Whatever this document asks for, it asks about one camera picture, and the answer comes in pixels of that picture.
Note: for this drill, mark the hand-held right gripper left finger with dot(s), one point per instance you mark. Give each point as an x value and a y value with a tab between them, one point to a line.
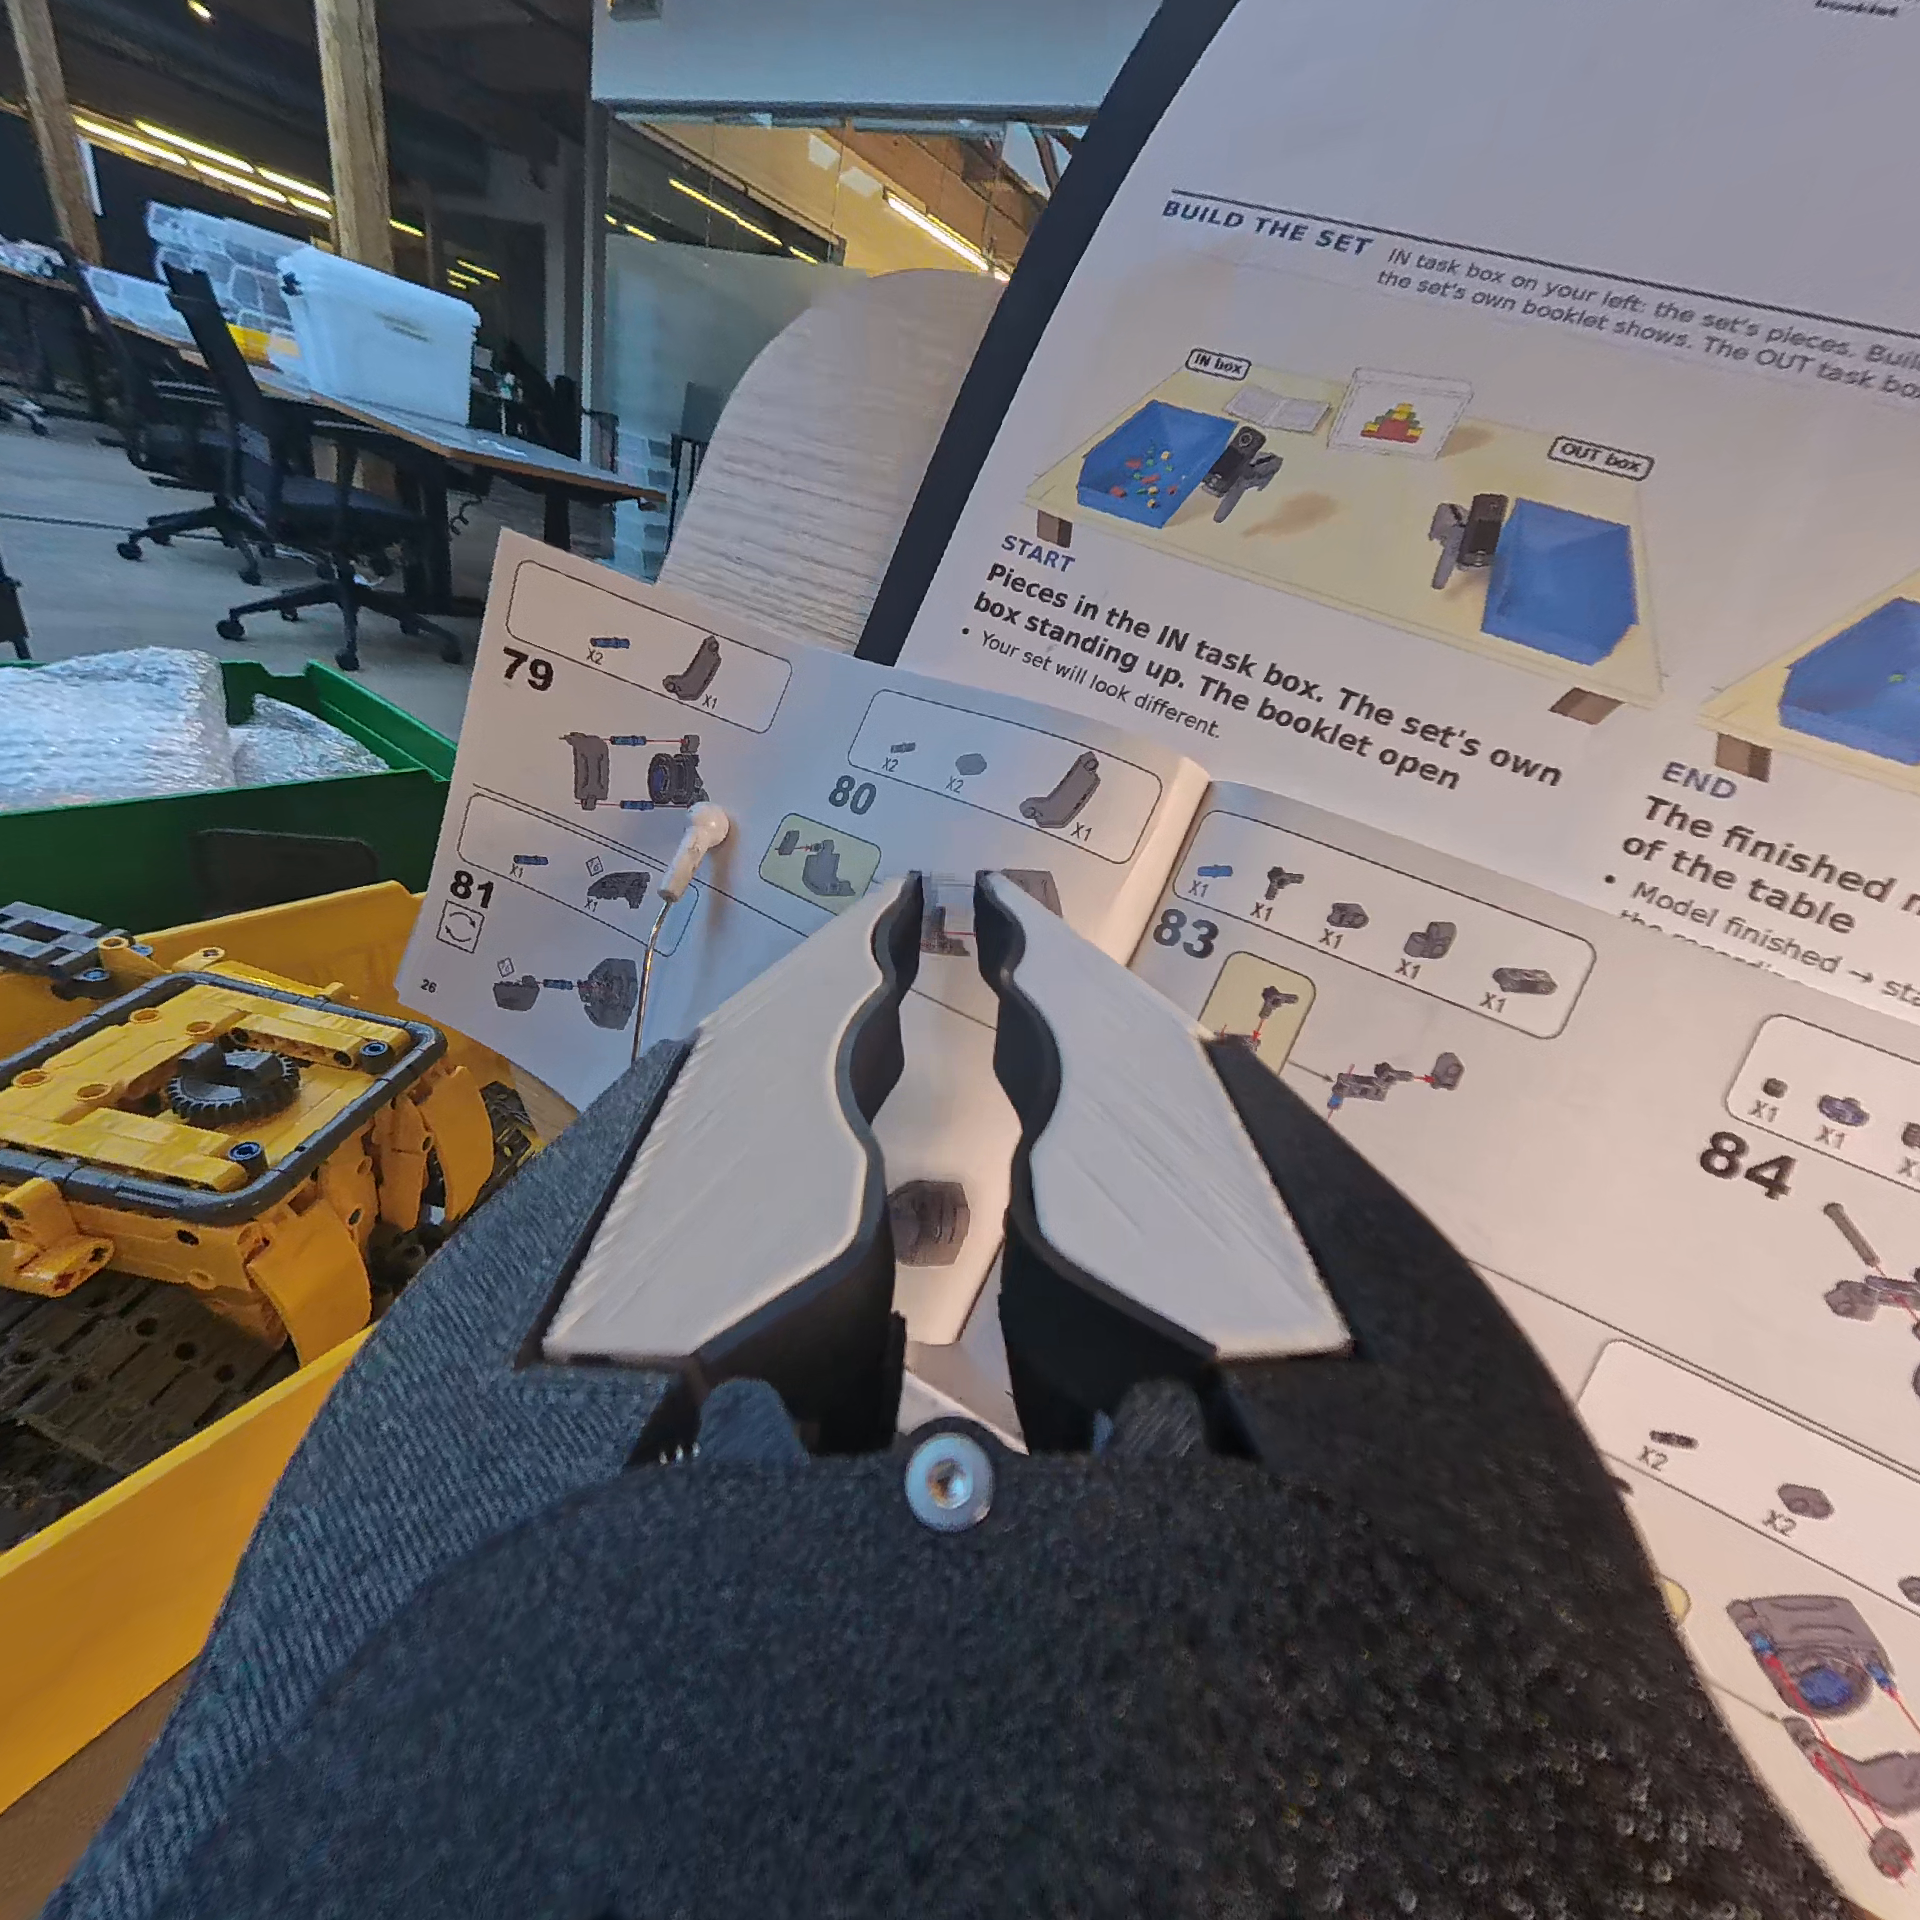
721	1185

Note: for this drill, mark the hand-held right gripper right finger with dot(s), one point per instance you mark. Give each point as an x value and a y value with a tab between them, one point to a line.
1170	1185

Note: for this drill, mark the white printed task sheet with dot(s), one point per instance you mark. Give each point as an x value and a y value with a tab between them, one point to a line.
1501	149

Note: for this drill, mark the open instruction booklet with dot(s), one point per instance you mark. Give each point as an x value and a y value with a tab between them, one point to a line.
1501	1201

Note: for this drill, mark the yellow tracked brick model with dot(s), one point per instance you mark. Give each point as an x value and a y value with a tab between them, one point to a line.
135	1078

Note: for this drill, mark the green crate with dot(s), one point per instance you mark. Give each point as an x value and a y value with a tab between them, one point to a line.
149	854

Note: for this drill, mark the yellow plastic bin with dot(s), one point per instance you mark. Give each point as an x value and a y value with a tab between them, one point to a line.
90	1621

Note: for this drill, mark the wooden office table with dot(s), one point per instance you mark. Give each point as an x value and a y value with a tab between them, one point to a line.
495	450

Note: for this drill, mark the bubble wrap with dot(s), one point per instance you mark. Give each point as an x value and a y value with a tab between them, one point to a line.
106	721

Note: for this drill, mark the black backing board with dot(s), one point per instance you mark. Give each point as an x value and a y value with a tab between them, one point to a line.
1009	404

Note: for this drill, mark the black office chair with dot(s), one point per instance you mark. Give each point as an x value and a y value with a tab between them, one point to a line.
285	481

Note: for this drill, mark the white storage box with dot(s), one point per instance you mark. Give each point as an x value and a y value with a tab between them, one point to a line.
383	339

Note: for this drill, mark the wooden post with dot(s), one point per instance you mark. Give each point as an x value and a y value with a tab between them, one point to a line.
54	136
352	136

